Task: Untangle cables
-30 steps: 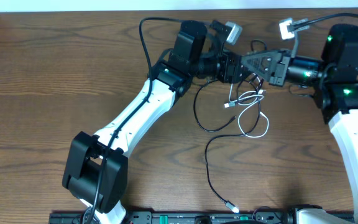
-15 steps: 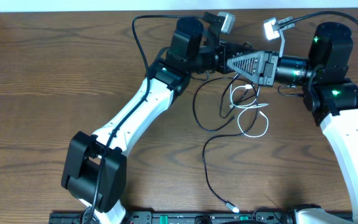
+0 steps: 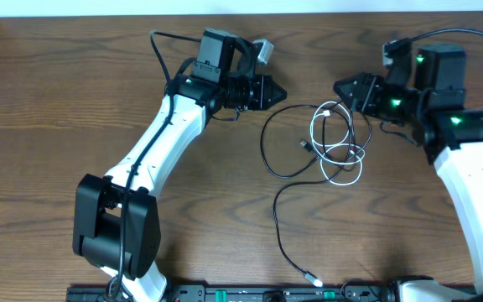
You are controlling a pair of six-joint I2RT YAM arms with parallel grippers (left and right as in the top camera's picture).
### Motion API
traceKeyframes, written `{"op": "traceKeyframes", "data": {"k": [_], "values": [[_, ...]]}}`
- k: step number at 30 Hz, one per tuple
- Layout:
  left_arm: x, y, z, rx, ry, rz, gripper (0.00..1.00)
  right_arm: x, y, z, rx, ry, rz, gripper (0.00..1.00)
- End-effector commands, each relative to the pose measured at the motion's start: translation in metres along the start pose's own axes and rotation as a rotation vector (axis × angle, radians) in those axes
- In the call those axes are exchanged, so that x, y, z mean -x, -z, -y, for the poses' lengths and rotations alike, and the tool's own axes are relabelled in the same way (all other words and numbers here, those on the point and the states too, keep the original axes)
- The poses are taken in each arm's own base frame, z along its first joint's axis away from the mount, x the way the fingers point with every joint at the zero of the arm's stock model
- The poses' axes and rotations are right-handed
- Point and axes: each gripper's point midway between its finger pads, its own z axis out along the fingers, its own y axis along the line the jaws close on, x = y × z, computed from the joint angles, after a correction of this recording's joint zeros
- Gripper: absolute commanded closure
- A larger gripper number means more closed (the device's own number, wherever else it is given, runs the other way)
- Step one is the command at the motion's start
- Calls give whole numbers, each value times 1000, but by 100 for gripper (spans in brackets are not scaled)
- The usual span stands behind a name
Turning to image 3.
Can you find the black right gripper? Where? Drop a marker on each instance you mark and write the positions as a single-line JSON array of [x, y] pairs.
[[361, 96]]

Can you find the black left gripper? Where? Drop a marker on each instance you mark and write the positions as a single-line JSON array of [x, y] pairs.
[[262, 101]]

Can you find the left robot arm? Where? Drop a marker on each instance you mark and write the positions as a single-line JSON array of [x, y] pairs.
[[116, 223]]

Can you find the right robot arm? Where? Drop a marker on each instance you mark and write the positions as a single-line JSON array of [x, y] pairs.
[[453, 143]]

